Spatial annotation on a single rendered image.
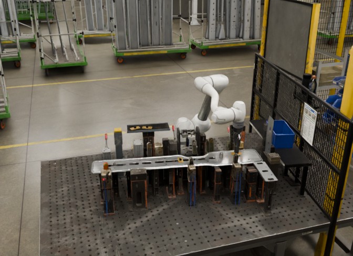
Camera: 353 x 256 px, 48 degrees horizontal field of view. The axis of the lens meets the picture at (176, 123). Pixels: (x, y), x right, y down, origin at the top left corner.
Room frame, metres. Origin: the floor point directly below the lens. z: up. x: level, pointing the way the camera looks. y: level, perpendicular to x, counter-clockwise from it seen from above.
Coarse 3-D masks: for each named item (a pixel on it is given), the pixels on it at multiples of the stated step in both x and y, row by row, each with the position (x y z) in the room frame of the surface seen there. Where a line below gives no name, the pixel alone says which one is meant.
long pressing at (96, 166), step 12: (156, 156) 2.87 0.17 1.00; (168, 156) 2.88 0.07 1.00; (180, 156) 2.88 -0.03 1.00; (204, 156) 2.88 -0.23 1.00; (216, 156) 2.88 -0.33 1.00; (228, 156) 2.88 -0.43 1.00; (240, 156) 2.88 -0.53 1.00; (252, 156) 2.88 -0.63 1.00; (96, 168) 2.68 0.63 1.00; (120, 168) 2.68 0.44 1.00; (132, 168) 2.68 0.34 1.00; (156, 168) 2.69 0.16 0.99
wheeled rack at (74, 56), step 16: (32, 0) 8.29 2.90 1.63; (48, 0) 8.41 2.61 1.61; (64, 0) 8.50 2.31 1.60; (80, 0) 8.63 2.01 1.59; (48, 48) 9.86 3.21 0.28; (64, 48) 9.71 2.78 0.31; (80, 48) 9.89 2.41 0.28; (48, 64) 8.38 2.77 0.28; (64, 64) 8.44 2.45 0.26; (80, 64) 8.55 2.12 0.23
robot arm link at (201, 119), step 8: (216, 80) 3.38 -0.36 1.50; (224, 80) 3.42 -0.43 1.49; (216, 88) 3.38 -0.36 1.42; (208, 96) 3.48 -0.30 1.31; (208, 104) 3.51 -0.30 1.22; (200, 112) 3.59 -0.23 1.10; (208, 112) 3.56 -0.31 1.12; (192, 120) 3.67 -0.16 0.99; (200, 120) 3.60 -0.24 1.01; (208, 120) 3.64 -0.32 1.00; (200, 128) 3.60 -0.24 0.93; (208, 128) 3.66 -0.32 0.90
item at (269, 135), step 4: (268, 120) 2.96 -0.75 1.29; (272, 120) 2.89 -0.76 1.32; (268, 124) 2.95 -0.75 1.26; (272, 124) 2.88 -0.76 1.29; (268, 128) 2.94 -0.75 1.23; (272, 128) 2.87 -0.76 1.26; (268, 132) 2.93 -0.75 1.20; (272, 132) 2.86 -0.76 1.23; (268, 136) 2.93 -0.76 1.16; (268, 140) 2.92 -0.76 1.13; (268, 144) 2.91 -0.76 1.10; (268, 148) 2.90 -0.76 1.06; (268, 152) 2.89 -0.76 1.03
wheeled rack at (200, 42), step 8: (192, 16) 10.83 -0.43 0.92; (224, 16) 11.34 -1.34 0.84; (192, 32) 11.03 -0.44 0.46; (192, 40) 10.82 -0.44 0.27; (200, 40) 10.73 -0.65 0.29; (208, 40) 10.60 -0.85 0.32; (216, 40) 10.65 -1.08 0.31; (224, 40) 10.72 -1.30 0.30; (232, 40) 10.79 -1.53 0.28; (240, 40) 10.63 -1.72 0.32; (248, 40) 10.70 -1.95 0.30; (256, 40) 10.78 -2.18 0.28; (192, 48) 10.98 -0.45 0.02
